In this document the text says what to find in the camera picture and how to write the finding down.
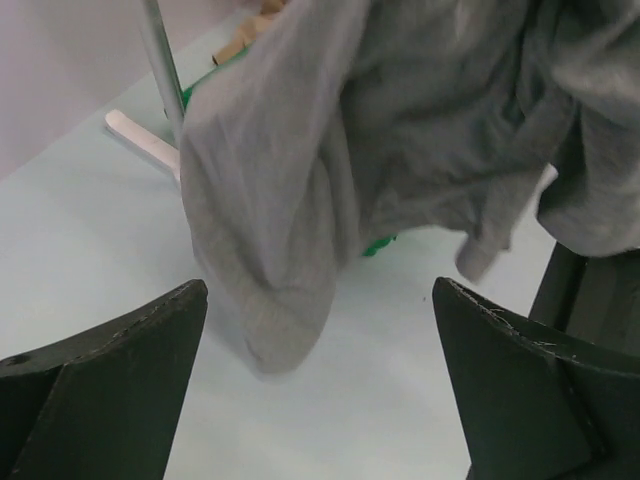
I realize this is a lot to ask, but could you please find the green plastic bin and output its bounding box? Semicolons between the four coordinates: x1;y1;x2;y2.
180;62;398;257

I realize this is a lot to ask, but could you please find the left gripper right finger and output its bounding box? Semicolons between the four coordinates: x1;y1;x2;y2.
432;278;639;480

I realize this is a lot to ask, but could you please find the grey t shirt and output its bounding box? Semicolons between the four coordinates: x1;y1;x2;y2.
180;1;639;375

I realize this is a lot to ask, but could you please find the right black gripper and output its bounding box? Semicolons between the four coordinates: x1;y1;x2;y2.
529;244;639;345

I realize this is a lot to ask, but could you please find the beige t shirt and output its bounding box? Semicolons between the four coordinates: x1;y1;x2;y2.
212;0;288;66

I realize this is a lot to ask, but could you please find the metal clothes rack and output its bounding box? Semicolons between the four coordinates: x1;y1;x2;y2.
103;0;188;188

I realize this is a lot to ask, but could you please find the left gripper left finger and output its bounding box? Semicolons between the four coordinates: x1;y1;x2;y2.
1;280;207;479

